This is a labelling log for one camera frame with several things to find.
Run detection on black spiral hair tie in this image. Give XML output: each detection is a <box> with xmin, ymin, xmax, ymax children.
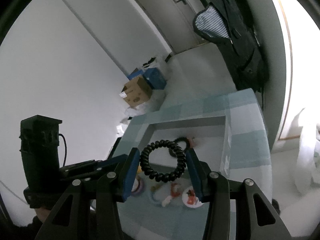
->
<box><xmin>139</xmin><ymin>139</ymin><xmax>187</xmax><ymax>183</ymax></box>
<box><xmin>168</xmin><ymin>136</ymin><xmax>192</xmax><ymax>157</ymax></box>

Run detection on left hand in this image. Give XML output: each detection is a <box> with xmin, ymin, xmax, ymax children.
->
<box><xmin>34</xmin><ymin>207</ymin><xmax>50</xmax><ymax>223</ymax></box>

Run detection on white purple round container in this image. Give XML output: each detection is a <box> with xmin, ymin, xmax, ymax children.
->
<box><xmin>131</xmin><ymin>175</ymin><xmax>145</xmax><ymax>196</ymax></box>

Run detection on teal checked tablecloth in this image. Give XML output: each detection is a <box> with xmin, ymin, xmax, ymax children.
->
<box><xmin>115</xmin><ymin>89</ymin><xmax>272</xmax><ymax>239</ymax></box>

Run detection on white plastic bag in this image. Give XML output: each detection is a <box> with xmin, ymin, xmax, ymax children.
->
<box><xmin>293</xmin><ymin>108</ymin><xmax>319</xmax><ymax>194</ymax></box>

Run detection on grey cardboard box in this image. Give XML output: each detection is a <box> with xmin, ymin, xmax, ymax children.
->
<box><xmin>136</xmin><ymin>115</ymin><xmax>232</xmax><ymax>178</ymax></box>

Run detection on brown cardboard box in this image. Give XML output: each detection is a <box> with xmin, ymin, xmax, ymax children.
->
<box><xmin>119</xmin><ymin>75</ymin><xmax>152</xmax><ymax>108</ymax></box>

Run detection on white bags on floor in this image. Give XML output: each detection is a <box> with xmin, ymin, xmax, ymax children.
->
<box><xmin>116</xmin><ymin>90</ymin><xmax>166</xmax><ymax>138</ymax></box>

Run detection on blue box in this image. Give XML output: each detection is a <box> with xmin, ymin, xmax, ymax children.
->
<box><xmin>127</xmin><ymin>68</ymin><xmax>167</xmax><ymax>90</ymax></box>

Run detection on grey door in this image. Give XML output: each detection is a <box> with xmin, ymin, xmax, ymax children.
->
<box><xmin>135</xmin><ymin>0</ymin><xmax>205</xmax><ymax>54</ymax></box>

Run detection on black hanging jacket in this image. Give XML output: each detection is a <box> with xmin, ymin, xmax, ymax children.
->
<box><xmin>194</xmin><ymin>0</ymin><xmax>269</xmax><ymax>93</ymax></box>

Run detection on striped shirt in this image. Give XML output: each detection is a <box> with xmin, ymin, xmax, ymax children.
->
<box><xmin>193</xmin><ymin>5</ymin><xmax>231</xmax><ymax>40</ymax></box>

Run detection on black cable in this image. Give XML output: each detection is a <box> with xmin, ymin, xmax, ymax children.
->
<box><xmin>58</xmin><ymin>133</ymin><xmax>68</xmax><ymax>168</ymax></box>

